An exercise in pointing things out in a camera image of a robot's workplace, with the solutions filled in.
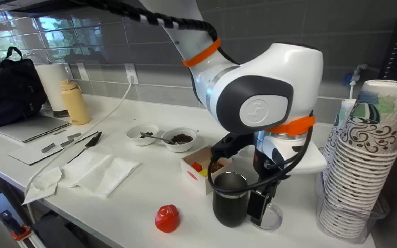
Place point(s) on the metal spoon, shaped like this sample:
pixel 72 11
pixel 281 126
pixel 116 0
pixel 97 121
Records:
pixel 161 136

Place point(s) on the black backpack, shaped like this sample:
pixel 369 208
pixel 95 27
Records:
pixel 10 91

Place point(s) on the white blue spray bottle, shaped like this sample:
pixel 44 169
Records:
pixel 353 80

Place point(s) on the crumpled white napkin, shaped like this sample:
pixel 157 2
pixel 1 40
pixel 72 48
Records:
pixel 41 186

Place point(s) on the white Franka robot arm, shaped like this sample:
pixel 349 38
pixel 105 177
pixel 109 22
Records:
pixel 262 86

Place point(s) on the white flat board with strips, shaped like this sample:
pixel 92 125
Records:
pixel 47 148

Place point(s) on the white bowl with brown beans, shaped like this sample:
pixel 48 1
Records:
pixel 179 139
pixel 139 135

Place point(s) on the white paper towel roll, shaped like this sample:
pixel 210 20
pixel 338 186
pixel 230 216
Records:
pixel 51 86

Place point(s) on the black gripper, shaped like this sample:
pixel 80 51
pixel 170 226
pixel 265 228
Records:
pixel 267 169

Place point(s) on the white wall outlet with plug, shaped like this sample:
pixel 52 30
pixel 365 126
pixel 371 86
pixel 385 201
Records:
pixel 131 73

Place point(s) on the black thermos cup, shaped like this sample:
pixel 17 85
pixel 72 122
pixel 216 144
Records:
pixel 229 201

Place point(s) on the yellow toy food piece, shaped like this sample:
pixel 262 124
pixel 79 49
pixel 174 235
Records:
pixel 204 173

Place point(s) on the flat white paper napkin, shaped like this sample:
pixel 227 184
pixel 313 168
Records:
pixel 99 172

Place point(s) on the tan plastic bottle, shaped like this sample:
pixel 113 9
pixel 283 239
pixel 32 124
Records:
pixel 76 103

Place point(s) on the clear round lid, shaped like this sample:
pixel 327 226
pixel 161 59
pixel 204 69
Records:
pixel 274 217

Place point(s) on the red toy tomato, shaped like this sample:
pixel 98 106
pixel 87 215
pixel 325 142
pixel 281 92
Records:
pixel 167 219

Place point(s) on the black pen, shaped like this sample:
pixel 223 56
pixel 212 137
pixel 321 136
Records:
pixel 90 140

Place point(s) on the white square food container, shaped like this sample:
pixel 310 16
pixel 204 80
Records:
pixel 199 176

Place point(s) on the red toy food piece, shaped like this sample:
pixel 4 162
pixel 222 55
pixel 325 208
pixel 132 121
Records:
pixel 197 166

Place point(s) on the white stand with orange clamp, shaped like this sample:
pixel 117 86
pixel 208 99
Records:
pixel 6 231

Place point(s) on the tall patterned paper cup stack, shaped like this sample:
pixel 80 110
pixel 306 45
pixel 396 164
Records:
pixel 368 159

